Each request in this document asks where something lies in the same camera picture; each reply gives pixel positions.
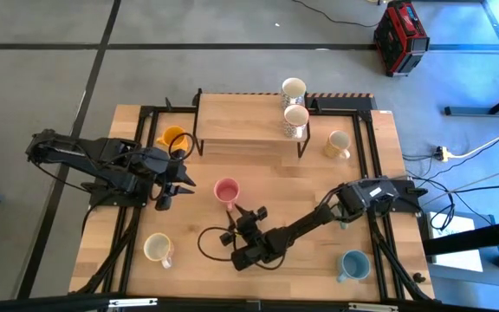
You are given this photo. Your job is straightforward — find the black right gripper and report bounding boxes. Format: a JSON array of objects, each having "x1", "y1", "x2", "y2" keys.
[{"x1": 218, "y1": 204, "x2": 269, "y2": 250}]

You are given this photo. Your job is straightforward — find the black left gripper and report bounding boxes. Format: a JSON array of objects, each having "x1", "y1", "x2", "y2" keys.
[{"x1": 136, "y1": 146, "x2": 198, "y2": 212}]

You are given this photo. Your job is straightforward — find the orange mug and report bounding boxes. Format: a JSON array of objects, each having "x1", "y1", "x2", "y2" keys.
[{"x1": 156, "y1": 125, "x2": 190, "y2": 159}]

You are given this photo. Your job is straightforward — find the white mug yellow rim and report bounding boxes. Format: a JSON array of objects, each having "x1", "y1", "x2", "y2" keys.
[{"x1": 142, "y1": 232, "x2": 176, "y2": 270}]

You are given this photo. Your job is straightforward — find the patterned mug pink rim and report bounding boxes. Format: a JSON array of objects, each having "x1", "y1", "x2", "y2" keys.
[{"x1": 282, "y1": 104, "x2": 311, "y2": 140}]

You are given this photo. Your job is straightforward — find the yellow patterned mug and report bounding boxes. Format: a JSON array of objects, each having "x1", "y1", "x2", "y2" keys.
[{"x1": 323, "y1": 129, "x2": 353, "y2": 160}]

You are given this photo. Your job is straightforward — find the blue mug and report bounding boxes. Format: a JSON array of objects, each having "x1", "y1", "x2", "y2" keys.
[{"x1": 336, "y1": 249, "x2": 373, "y2": 284}]

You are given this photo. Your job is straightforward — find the patterned mug white rim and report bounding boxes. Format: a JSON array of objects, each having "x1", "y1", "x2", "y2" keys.
[{"x1": 280, "y1": 77, "x2": 308, "y2": 109}]

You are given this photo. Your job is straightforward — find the wooden shelf black legs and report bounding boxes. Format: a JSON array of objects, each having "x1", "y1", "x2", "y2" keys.
[{"x1": 191, "y1": 88, "x2": 314, "y2": 159}]

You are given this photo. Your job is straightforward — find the white box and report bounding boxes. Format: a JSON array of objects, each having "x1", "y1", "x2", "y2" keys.
[{"x1": 426, "y1": 211, "x2": 484, "y2": 273}]

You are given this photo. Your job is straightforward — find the black desk beams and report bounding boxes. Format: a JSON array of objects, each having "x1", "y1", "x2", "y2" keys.
[{"x1": 422, "y1": 218, "x2": 499, "y2": 272}]

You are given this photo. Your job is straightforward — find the red black tool box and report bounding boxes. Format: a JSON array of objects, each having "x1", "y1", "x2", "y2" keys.
[{"x1": 373, "y1": 0, "x2": 431, "y2": 78}]

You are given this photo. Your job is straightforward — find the dark metal desk leg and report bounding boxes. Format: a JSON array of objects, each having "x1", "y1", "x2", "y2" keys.
[{"x1": 443, "y1": 0, "x2": 499, "y2": 118}]

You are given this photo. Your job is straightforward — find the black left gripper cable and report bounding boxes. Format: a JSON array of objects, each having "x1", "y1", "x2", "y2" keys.
[{"x1": 168, "y1": 132, "x2": 197, "y2": 162}]

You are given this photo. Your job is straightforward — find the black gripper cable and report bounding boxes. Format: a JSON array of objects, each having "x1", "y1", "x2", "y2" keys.
[
  {"x1": 168, "y1": 132, "x2": 197, "y2": 162},
  {"x1": 197, "y1": 225, "x2": 285, "y2": 270}
]

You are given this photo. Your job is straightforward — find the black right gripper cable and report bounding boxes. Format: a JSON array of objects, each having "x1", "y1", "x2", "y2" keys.
[{"x1": 197, "y1": 225, "x2": 285, "y2": 270}]

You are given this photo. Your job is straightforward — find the black aluminium table frame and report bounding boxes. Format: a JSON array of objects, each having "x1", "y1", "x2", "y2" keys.
[{"x1": 69, "y1": 97, "x2": 435, "y2": 304}]

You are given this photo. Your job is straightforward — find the silver bracket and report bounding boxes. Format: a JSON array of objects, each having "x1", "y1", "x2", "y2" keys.
[
  {"x1": 347, "y1": 302, "x2": 400, "y2": 312},
  {"x1": 107, "y1": 297, "x2": 159, "y2": 309}
]

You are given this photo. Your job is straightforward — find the thin black floor cable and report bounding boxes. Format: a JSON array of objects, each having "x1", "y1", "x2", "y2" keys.
[{"x1": 291, "y1": 0, "x2": 380, "y2": 28}]

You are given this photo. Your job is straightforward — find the long black floor cable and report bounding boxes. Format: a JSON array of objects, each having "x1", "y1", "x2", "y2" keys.
[{"x1": 413, "y1": 175, "x2": 499, "y2": 195}]

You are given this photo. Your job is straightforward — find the grey floor cable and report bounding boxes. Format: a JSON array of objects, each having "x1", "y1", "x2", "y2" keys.
[{"x1": 446, "y1": 159, "x2": 499, "y2": 194}]

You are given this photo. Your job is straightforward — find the white cable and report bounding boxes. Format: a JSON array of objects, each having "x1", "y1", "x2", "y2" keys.
[{"x1": 446, "y1": 133, "x2": 499, "y2": 159}]

